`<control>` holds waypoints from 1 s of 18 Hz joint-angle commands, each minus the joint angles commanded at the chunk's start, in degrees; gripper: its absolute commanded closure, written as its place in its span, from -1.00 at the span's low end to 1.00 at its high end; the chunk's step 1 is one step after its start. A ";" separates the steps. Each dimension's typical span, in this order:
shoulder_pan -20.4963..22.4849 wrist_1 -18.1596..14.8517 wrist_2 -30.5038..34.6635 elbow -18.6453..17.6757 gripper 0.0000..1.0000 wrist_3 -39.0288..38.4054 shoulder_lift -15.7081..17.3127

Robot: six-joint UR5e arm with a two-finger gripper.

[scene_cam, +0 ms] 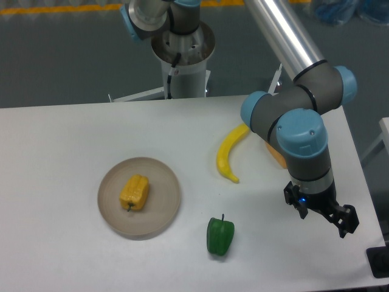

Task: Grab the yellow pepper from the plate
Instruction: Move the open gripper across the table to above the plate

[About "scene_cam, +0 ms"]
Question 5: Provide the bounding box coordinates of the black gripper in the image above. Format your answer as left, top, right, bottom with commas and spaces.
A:
283, 181, 359, 238

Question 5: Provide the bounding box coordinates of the yellow bell pepper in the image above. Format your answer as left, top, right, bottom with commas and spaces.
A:
119, 174, 150, 212

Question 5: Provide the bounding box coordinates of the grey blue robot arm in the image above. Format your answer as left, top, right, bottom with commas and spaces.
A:
120, 1, 359, 237

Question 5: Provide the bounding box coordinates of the green bell pepper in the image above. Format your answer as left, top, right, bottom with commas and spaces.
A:
206, 214, 235, 256

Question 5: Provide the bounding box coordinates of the beige round plate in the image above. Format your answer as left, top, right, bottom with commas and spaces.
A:
97, 157, 181, 240

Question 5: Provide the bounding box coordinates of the black device at table edge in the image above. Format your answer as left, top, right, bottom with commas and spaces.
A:
366, 246, 389, 279

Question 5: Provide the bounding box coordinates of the white furniture edge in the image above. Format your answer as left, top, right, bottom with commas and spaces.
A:
360, 117, 388, 167

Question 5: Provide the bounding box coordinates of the yellow banana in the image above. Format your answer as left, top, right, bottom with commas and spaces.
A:
216, 123, 250, 184

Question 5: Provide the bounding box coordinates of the blue plastic bag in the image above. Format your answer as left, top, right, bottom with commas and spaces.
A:
310, 0, 388, 26

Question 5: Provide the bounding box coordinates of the white metal frame bar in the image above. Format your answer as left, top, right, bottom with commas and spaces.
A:
268, 63, 283, 95

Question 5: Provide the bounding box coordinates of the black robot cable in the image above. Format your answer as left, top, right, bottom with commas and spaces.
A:
165, 52, 182, 100

